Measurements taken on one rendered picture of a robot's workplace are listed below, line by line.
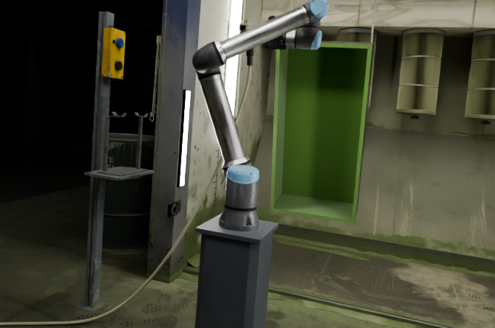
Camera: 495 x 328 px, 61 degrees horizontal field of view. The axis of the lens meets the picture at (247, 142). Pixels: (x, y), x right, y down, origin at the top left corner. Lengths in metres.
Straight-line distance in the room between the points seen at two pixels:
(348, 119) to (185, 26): 1.32
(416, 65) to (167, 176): 2.32
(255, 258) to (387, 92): 2.76
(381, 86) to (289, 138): 1.36
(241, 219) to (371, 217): 2.13
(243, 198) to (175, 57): 1.20
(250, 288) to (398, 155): 2.55
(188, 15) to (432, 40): 2.14
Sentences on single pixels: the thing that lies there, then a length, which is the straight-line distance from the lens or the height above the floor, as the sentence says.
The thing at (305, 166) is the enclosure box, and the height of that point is 0.77.
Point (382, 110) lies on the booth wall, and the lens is 4.27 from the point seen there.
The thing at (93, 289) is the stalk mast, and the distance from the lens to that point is 2.63.
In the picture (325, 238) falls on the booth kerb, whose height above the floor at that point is 0.11.
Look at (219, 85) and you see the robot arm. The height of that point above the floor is 1.29.
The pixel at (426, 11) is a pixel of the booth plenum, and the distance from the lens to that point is 3.94.
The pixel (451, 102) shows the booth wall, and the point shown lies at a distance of 4.30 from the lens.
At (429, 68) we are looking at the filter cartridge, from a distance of 3.92.
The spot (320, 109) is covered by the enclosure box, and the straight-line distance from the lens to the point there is 3.15.
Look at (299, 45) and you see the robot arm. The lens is 2.13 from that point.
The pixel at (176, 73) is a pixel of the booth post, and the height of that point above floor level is 1.37.
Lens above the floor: 1.18
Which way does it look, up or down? 5 degrees down
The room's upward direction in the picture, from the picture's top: 5 degrees clockwise
